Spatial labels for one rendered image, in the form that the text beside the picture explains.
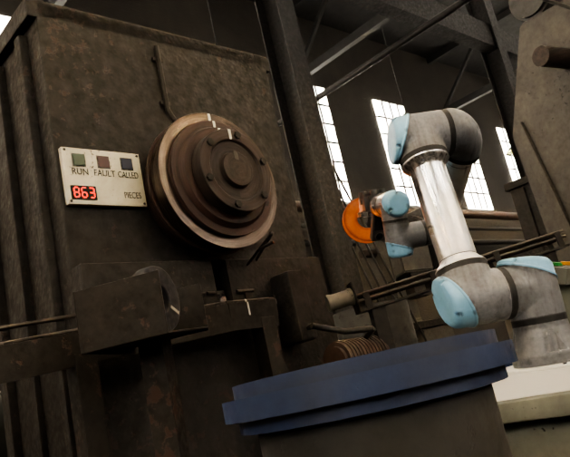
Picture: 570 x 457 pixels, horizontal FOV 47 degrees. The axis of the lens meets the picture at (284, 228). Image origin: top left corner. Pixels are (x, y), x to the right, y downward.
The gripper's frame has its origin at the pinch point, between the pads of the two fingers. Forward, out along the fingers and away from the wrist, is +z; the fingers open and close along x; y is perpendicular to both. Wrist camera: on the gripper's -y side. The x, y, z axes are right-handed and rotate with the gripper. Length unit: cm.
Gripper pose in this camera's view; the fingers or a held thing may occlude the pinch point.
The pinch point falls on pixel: (364, 214)
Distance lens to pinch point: 221.5
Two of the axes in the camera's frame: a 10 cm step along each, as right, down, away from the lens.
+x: -9.7, 1.7, -1.6
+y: -1.7, -9.9, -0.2
